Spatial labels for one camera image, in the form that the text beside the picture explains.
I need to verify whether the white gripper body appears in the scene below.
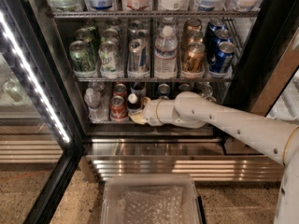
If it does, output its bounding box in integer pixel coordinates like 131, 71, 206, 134
143, 99, 163, 126

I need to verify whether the dark blue plastic bottle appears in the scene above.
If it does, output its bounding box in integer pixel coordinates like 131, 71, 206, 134
127, 93, 143, 114

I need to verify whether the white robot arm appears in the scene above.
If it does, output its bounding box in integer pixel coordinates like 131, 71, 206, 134
130, 91, 299, 224

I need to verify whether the clear water bottle bottom shelf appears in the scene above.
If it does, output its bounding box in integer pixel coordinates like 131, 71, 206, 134
84, 88, 107, 123

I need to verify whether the clear water bottle shelf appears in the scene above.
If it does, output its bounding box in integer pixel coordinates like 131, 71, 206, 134
154, 26, 178, 79
84, 88, 107, 123

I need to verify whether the gold can front middle shelf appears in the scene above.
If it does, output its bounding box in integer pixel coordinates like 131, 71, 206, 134
182, 42, 206, 78

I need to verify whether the clear water bottle middle shelf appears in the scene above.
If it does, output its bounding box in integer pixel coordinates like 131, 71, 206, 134
154, 26, 178, 79

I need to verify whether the green can front middle shelf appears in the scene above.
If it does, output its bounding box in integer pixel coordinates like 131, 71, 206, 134
69, 40, 95, 77

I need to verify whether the blue can front middle shelf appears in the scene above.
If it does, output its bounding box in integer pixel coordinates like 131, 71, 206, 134
208, 41, 235, 78

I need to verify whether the open glass fridge door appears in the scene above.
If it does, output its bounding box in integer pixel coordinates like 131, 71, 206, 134
0, 0, 82, 224

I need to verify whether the red soda can front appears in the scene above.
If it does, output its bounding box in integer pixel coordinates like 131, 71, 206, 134
110, 95, 128, 122

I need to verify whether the red soda can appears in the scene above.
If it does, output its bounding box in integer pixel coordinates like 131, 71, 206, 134
113, 83, 127, 99
110, 95, 128, 122

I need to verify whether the blue soda can back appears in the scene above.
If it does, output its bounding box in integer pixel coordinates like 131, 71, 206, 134
157, 83, 171, 97

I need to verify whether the red soda can back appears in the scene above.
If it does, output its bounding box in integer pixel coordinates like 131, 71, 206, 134
113, 83, 127, 99

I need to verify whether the gold soda can back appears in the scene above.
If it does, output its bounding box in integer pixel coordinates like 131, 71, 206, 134
178, 83, 192, 91

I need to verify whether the silver blue slim can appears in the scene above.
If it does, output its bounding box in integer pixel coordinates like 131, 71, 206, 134
127, 39, 150, 77

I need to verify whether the white green can front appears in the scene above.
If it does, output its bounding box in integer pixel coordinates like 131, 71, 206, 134
98, 40, 122, 78

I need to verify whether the silver soda can back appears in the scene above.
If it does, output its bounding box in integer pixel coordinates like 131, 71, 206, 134
196, 83, 213, 97

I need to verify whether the silver soda can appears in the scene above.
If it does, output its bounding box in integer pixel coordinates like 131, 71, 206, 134
196, 83, 213, 97
205, 96, 217, 104

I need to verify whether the silver soda can front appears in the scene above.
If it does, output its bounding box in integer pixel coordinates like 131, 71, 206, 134
205, 96, 217, 104

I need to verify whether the clear plastic bin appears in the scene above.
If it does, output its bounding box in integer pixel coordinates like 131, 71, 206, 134
100, 174, 203, 224

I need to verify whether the white LED light strip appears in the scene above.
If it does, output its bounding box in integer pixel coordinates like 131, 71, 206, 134
0, 12, 70, 143

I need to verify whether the middle wire shelf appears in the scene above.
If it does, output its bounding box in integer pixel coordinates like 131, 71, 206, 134
77, 77, 233, 82

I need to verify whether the wire shelf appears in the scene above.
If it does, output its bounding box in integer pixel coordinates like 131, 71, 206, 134
77, 77, 233, 82
46, 10, 259, 19

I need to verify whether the upper wire shelf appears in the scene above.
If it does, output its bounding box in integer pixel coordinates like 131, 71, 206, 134
46, 10, 259, 19

